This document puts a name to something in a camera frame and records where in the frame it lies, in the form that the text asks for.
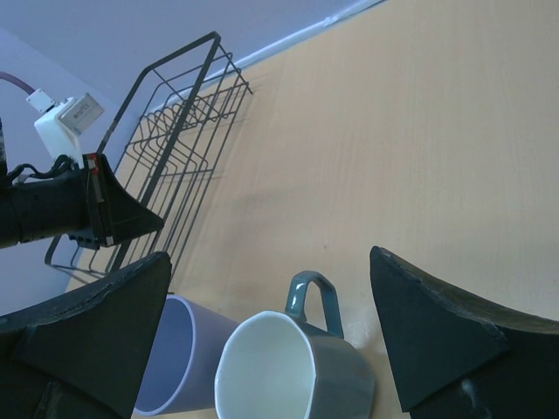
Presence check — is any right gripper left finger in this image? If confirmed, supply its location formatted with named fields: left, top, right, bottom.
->
left=1, top=251, right=171, bottom=418

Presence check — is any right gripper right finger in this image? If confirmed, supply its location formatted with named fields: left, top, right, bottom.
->
left=369, top=246, right=558, bottom=418

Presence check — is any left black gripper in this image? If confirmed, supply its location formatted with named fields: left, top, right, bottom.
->
left=1, top=153, right=164, bottom=249

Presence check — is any black wire dish rack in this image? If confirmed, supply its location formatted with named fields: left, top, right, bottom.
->
left=45, top=31, right=252, bottom=284

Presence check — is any purple plastic cup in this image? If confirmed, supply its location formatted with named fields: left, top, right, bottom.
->
left=134, top=294, right=238, bottom=416

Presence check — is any grey ceramic mug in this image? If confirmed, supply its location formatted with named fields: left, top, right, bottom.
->
left=214, top=271, right=376, bottom=419

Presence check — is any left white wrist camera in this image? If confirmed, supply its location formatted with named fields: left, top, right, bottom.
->
left=26, top=89, right=104, bottom=169

